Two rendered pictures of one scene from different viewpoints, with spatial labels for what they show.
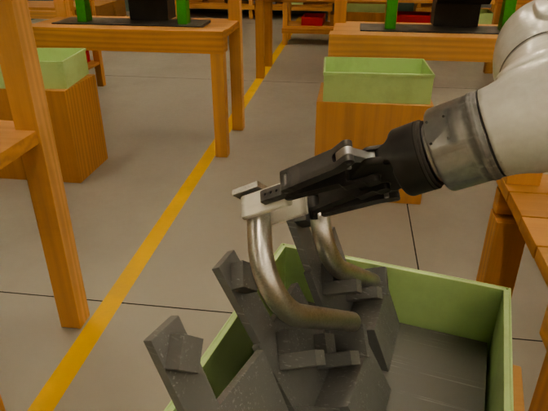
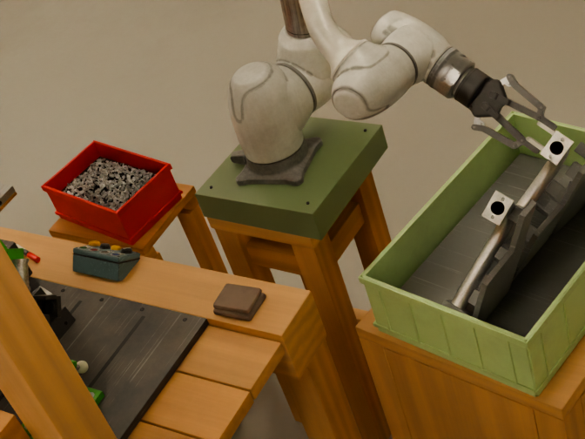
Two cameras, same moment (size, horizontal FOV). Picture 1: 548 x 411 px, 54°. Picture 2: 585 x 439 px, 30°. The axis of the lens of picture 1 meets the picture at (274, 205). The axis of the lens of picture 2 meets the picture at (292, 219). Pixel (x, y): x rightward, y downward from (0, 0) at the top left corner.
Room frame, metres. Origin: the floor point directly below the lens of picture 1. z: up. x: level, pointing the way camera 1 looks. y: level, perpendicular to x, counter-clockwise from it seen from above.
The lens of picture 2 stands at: (2.24, 0.44, 2.54)
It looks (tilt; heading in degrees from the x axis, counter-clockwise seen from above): 39 degrees down; 212
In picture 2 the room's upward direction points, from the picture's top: 20 degrees counter-clockwise
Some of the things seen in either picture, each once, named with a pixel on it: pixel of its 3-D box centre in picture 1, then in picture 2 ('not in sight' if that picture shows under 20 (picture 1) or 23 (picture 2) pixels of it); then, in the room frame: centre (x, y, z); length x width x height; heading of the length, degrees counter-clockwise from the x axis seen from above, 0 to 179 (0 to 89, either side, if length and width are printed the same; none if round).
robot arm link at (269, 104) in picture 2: not in sight; (264, 106); (0.32, -0.75, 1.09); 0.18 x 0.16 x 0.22; 158
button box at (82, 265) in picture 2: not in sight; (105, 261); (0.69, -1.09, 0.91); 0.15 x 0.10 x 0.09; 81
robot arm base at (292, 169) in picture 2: not in sight; (270, 154); (0.33, -0.77, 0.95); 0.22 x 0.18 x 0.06; 90
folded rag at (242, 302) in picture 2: not in sight; (238, 301); (0.80, -0.68, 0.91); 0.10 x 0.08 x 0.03; 82
